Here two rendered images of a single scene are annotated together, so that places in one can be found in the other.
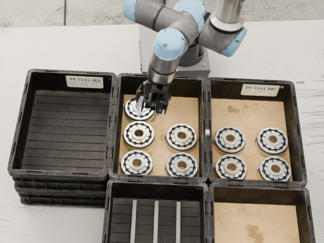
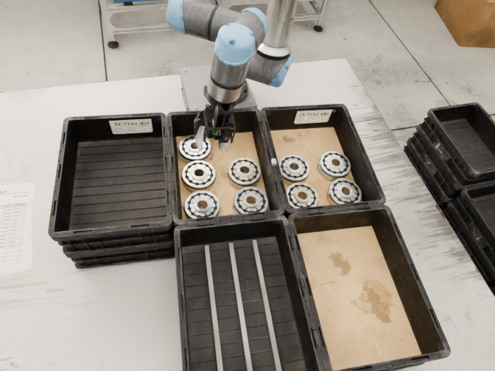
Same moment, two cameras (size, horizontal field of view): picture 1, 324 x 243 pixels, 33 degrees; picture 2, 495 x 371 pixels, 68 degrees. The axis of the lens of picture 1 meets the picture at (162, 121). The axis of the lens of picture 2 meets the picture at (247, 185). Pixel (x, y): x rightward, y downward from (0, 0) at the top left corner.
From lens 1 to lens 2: 0.71 m
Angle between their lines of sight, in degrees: 9
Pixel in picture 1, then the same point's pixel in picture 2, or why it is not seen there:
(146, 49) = (191, 92)
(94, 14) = not seen: hidden behind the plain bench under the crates
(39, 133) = (87, 188)
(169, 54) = (239, 54)
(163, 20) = (220, 20)
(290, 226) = (372, 248)
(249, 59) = (286, 96)
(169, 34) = (235, 29)
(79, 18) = not seen: hidden behind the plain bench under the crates
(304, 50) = (334, 85)
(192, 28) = (258, 28)
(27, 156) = (76, 215)
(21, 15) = not seen: hidden behind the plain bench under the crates
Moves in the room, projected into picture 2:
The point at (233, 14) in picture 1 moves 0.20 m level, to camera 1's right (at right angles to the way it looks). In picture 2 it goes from (281, 37) to (342, 37)
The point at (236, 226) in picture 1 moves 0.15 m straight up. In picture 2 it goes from (319, 257) to (334, 234)
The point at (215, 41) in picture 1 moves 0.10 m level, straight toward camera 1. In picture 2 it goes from (264, 70) to (265, 90)
